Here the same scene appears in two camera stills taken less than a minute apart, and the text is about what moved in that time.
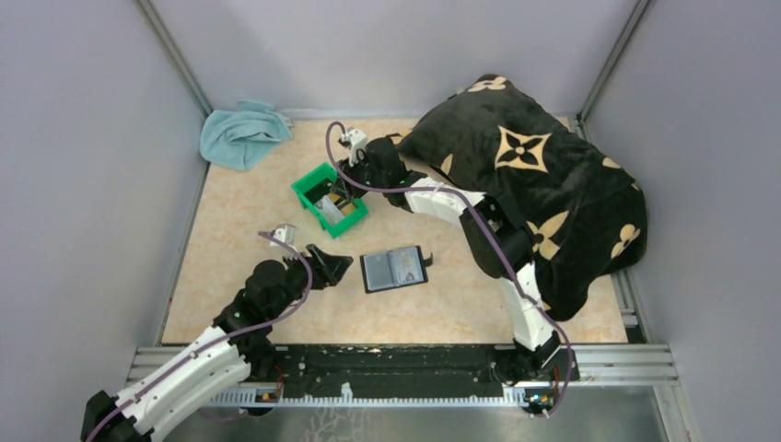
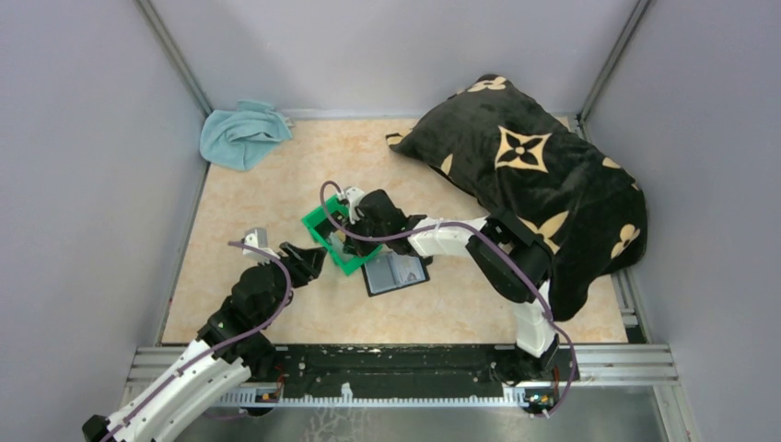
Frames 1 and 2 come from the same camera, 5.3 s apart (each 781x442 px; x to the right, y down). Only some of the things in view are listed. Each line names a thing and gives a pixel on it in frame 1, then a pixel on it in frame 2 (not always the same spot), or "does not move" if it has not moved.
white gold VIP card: [405, 266] does not move
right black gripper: [367, 177] to [355, 230]
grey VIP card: [329, 210] to [338, 247]
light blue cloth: [235, 138] does not move
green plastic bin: [313, 186] to [325, 225]
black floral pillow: [585, 211] does not move
